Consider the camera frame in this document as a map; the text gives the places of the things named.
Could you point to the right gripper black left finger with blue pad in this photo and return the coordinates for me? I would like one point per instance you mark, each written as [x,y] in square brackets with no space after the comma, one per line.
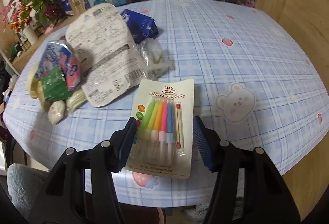
[62,197]

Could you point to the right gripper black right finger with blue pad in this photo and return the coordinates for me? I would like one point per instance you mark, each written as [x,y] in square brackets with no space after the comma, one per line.
[248,187]

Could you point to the birthday candle pack card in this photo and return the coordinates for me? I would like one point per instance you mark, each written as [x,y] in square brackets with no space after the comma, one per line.
[163,141]

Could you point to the green wrapper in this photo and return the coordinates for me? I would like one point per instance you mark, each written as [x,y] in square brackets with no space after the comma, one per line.
[54,85]

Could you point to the white printed plastic package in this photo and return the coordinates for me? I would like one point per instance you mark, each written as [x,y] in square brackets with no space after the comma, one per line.
[109,58]

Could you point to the clear plastic bag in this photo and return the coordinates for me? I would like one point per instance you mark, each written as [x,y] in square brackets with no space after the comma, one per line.
[155,60]

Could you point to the cream plastic spoon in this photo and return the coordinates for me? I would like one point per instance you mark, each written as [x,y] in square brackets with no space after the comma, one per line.
[55,110]

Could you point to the blue plaid strawberry tablecloth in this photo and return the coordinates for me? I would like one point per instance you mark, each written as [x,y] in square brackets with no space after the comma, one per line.
[254,86]

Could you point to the dark blue coffee bag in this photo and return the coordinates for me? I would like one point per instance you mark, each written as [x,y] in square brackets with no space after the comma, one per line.
[140,25]

